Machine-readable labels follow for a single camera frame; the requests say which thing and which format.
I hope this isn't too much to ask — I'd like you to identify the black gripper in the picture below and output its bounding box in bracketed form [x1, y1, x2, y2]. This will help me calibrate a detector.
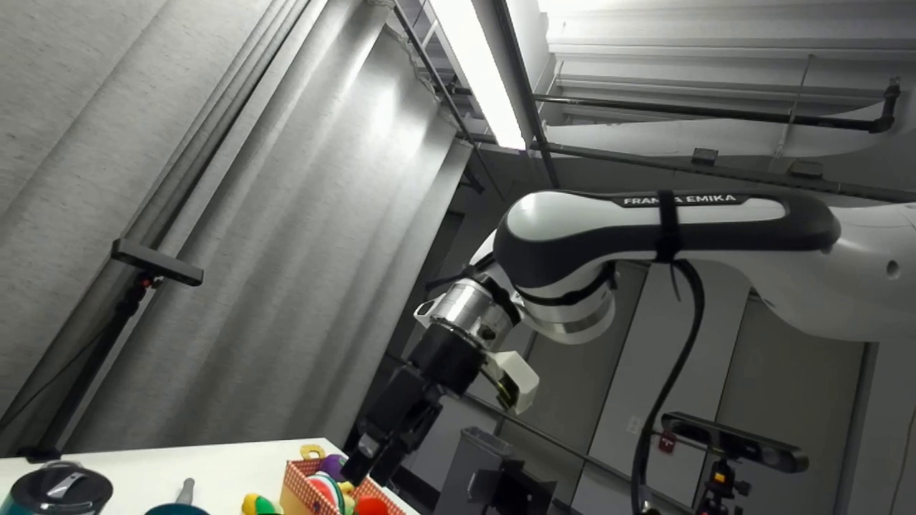
[342, 366, 441, 486]

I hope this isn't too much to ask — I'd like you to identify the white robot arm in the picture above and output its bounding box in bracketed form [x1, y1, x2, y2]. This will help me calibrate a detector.
[342, 193, 916, 485]

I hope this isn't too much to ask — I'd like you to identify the teal pot with black lid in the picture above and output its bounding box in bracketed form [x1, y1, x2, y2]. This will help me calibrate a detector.
[0, 465, 113, 515]

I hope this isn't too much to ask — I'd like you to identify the wooden toy box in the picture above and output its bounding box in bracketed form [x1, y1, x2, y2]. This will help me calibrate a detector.
[281, 455, 417, 515]

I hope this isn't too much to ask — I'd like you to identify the yellow green toy ball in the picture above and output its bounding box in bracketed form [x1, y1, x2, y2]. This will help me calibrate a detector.
[239, 493, 281, 515]

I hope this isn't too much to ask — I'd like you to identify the black stand crossbar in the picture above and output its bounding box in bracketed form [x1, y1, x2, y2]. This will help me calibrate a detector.
[110, 239, 202, 287]

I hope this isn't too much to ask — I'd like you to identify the ceiling light strip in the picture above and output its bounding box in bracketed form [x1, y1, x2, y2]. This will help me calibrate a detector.
[428, 0, 524, 153]

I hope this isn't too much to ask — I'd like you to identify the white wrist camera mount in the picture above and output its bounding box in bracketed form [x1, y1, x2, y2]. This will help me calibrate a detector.
[483, 353, 540, 416]

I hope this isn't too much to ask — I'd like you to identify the black camera on tripod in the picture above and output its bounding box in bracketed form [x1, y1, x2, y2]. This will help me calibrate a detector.
[661, 412, 806, 515]

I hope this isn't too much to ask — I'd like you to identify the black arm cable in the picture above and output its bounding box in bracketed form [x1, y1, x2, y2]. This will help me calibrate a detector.
[630, 189, 709, 515]

